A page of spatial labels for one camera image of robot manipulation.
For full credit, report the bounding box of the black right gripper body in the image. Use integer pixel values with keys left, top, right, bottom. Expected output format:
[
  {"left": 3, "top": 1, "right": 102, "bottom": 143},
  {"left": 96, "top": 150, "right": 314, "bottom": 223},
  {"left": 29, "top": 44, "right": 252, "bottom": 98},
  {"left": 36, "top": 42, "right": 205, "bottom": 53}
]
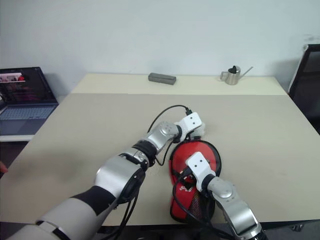
[{"left": 178, "top": 167, "right": 199, "bottom": 188}]

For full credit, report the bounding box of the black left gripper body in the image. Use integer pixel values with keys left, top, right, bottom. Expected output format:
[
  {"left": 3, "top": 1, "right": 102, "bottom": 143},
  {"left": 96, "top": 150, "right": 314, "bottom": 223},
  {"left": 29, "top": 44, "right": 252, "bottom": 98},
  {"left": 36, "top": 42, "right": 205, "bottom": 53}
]
[{"left": 178, "top": 128, "right": 201, "bottom": 145}]

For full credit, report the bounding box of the black and red paddle case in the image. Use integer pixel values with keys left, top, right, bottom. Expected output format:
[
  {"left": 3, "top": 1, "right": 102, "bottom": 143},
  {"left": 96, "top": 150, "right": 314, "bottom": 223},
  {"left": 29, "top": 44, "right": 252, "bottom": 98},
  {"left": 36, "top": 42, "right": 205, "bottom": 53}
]
[{"left": 168, "top": 139, "right": 222, "bottom": 222}]

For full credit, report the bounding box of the grey fabric pouch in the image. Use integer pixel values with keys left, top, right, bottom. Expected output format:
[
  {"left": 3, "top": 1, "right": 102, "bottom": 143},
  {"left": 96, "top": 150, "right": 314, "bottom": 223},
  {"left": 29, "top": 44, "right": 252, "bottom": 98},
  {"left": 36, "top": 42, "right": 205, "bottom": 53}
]
[{"left": 148, "top": 72, "right": 177, "bottom": 86}]

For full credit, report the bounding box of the stainless steel watering can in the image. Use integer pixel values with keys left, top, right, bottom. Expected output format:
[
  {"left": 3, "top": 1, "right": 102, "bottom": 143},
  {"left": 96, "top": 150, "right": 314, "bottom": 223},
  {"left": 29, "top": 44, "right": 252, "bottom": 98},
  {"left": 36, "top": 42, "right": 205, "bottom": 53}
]
[{"left": 219, "top": 65, "right": 254, "bottom": 86}]

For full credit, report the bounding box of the black office chair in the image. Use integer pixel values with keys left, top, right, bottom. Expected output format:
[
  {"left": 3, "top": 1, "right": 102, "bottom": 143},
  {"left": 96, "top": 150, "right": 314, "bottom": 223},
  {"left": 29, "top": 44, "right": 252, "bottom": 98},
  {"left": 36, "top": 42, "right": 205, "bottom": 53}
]
[{"left": 287, "top": 44, "right": 320, "bottom": 136}]

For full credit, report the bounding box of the open grey laptop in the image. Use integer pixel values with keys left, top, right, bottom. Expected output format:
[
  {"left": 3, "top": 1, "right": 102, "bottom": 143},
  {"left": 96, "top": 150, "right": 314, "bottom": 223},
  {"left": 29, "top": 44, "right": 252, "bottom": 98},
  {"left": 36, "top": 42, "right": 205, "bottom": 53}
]
[{"left": 0, "top": 66, "right": 60, "bottom": 122}]

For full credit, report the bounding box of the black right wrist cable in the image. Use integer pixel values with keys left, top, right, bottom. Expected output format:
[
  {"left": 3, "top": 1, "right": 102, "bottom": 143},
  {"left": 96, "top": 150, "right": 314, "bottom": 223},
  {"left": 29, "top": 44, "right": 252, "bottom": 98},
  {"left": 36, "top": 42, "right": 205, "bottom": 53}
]
[{"left": 171, "top": 166, "right": 227, "bottom": 240}]

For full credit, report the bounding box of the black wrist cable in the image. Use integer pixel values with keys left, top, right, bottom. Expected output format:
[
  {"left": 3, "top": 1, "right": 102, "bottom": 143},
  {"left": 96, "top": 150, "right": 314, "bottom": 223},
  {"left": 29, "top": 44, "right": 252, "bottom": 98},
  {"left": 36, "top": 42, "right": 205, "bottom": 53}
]
[
  {"left": 146, "top": 104, "right": 193, "bottom": 167},
  {"left": 171, "top": 166, "right": 227, "bottom": 240}
]

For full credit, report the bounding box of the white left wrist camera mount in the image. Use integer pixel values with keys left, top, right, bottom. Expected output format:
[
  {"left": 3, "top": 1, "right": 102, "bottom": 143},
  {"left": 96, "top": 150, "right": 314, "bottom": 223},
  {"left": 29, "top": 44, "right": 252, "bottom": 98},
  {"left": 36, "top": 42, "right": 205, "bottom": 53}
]
[{"left": 174, "top": 112, "right": 203, "bottom": 141}]

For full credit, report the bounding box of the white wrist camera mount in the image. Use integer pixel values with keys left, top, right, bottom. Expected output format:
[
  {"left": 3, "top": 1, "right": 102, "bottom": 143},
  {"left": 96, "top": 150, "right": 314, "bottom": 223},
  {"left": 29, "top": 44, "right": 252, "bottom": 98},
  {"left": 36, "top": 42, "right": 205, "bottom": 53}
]
[
  {"left": 174, "top": 112, "right": 203, "bottom": 141},
  {"left": 185, "top": 151, "right": 217, "bottom": 192}
]

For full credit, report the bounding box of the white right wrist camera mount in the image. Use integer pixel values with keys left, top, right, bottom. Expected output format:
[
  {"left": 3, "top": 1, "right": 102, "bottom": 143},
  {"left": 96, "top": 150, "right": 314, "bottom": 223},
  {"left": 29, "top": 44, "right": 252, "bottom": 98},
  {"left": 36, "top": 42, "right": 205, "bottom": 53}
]
[{"left": 185, "top": 151, "right": 217, "bottom": 192}]

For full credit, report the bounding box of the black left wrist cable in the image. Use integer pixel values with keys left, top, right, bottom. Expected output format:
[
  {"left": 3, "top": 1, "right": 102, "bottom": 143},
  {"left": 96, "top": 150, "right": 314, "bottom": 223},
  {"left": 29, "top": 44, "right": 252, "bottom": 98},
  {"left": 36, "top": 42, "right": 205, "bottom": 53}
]
[{"left": 146, "top": 104, "right": 193, "bottom": 167}]

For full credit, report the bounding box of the black left elbow cable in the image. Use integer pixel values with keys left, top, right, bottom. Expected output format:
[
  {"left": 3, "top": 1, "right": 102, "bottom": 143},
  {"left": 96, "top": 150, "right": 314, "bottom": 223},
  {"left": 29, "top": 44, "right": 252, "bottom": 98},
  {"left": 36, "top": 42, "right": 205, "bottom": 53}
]
[{"left": 109, "top": 192, "right": 141, "bottom": 240}]

